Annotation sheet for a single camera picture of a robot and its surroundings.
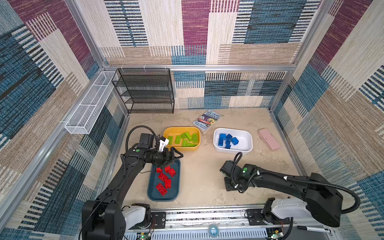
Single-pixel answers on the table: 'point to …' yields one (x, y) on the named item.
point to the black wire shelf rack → (145, 90)
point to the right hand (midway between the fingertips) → (232, 187)
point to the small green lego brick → (170, 139)
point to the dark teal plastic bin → (173, 193)
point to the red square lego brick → (172, 172)
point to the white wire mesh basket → (82, 119)
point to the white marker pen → (314, 229)
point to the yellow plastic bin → (183, 138)
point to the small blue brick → (229, 136)
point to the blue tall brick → (234, 141)
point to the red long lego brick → (161, 189)
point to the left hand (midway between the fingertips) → (178, 159)
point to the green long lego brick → (178, 139)
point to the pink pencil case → (269, 139)
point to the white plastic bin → (244, 136)
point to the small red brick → (159, 170)
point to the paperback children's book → (206, 121)
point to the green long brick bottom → (195, 137)
